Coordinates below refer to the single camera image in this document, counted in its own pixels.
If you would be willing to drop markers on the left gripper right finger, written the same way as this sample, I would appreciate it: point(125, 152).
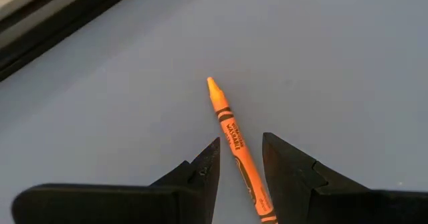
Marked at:
point(334, 204)

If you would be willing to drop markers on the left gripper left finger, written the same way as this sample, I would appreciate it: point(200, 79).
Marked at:
point(100, 204)

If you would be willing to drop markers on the orange crayon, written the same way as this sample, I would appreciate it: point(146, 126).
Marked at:
point(234, 140)

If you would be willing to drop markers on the grey-blue table mat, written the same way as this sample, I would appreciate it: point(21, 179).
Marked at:
point(301, 67)

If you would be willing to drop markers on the black table frame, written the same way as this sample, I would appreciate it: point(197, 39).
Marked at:
point(50, 28)

